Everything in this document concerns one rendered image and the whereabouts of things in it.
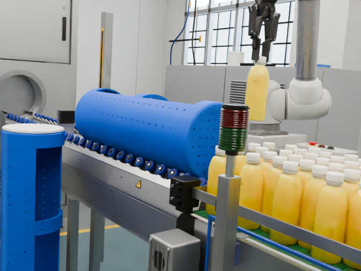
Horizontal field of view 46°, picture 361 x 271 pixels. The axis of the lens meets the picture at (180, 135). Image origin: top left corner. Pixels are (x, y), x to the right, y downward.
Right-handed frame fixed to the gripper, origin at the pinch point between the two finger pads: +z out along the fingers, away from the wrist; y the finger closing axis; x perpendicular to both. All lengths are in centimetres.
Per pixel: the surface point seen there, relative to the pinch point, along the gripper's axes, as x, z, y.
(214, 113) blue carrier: -13.3, 22.0, 6.5
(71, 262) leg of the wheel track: -118, 107, 12
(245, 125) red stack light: 35, 27, 37
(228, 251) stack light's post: 32, 55, 35
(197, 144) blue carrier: -13.3, 33.2, 12.5
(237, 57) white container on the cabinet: -201, -46, -168
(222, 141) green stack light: 32, 30, 40
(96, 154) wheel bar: -83, 44, 18
